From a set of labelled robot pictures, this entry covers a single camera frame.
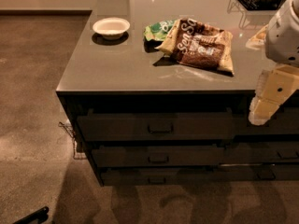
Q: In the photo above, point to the white paper bowl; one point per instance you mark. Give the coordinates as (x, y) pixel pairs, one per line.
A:
(111, 28)

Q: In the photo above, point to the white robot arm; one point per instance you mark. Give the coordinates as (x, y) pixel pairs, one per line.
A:
(280, 40)

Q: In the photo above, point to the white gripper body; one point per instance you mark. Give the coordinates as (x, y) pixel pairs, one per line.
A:
(284, 36)

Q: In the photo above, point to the black object on floor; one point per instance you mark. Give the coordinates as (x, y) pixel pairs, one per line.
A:
(37, 217)

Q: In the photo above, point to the dark counter cabinet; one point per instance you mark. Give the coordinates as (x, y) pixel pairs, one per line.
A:
(130, 76)

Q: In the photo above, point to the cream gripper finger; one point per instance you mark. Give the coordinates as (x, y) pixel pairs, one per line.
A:
(261, 111)

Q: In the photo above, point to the brown chip bag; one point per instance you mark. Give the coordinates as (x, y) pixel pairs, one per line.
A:
(199, 45)

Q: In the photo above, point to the wire rack beside cabinet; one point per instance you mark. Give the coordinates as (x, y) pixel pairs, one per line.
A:
(78, 153)

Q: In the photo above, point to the green snack bag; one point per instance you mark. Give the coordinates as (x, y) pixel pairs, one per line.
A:
(158, 31)

